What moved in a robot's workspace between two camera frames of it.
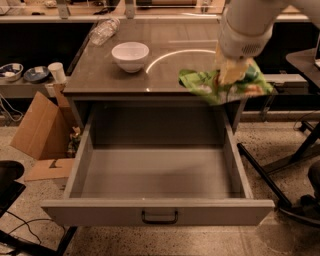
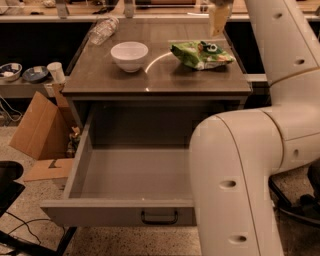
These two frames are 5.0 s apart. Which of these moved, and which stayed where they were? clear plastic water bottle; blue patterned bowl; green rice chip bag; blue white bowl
Moved: green rice chip bag
Stayed: blue patterned bowl; blue white bowl; clear plastic water bottle
